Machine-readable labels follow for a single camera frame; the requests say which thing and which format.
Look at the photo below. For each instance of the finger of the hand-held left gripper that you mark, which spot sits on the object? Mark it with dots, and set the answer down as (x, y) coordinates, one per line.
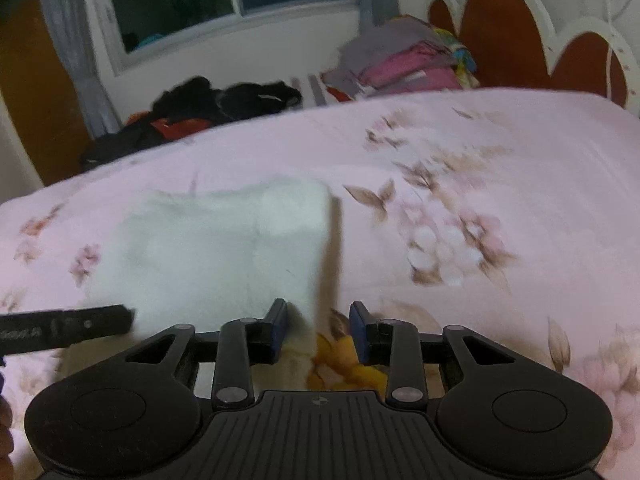
(95, 325)

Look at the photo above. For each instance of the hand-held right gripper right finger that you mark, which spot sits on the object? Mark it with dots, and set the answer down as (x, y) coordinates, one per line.
(359, 332)

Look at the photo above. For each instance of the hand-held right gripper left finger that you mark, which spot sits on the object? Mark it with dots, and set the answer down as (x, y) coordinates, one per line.
(278, 332)

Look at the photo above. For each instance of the white cloth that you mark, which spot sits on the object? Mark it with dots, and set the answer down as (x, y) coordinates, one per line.
(215, 250)

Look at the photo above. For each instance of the pile of dark clothes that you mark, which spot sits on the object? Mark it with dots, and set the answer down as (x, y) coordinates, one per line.
(200, 105)

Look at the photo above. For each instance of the stack of folded clothes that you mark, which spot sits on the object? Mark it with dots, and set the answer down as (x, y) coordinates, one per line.
(400, 62)

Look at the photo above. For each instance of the person's left hand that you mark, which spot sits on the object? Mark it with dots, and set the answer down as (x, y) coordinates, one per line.
(4, 430)

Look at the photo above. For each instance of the pink floral bedsheet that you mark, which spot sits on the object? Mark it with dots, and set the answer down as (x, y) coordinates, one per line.
(475, 185)

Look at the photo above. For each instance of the orange wooden wardrobe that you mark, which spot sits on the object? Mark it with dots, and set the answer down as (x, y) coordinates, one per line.
(35, 90)

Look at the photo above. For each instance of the red-brown scalloped headboard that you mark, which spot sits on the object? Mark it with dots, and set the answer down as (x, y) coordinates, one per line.
(505, 35)

